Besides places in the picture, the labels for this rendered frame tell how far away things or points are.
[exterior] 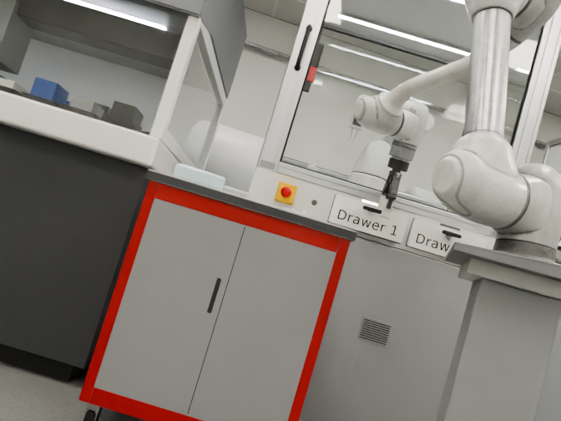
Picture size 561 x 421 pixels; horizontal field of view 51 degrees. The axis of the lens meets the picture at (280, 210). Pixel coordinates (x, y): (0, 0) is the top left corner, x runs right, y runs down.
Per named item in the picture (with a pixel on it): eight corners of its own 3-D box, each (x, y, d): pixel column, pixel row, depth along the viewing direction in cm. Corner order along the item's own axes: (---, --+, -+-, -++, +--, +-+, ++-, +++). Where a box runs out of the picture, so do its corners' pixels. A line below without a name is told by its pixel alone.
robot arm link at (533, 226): (572, 255, 154) (586, 174, 157) (523, 237, 147) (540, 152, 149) (521, 251, 169) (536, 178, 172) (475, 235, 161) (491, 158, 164)
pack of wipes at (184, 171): (220, 194, 182) (224, 180, 182) (222, 191, 173) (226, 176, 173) (173, 179, 180) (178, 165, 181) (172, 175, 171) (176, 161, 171)
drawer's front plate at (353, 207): (401, 243, 225) (409, 215, 226) (328, 220, 225) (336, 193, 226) (400, 243, 227) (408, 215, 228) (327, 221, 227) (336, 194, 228)
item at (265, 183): (499, 278, 228) (508, 242, 229) (245, 201, 229) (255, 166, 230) (432, 274, 323) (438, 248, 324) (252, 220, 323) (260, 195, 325)
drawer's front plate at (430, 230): (479, 267, 226) (487, 240, 227) (406, 245, 227) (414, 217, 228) (477, 267, 228) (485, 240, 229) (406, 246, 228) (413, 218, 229)
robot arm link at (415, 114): (406, 145, 221) (379, 136, 215) (419, 104, 220) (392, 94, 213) (425, 149, 212) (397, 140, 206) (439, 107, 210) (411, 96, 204)
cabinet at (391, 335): (448, 487, 220) (502, 279, 228) (182, 407, 221) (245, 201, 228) (394, 419, 315) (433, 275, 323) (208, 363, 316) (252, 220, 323)
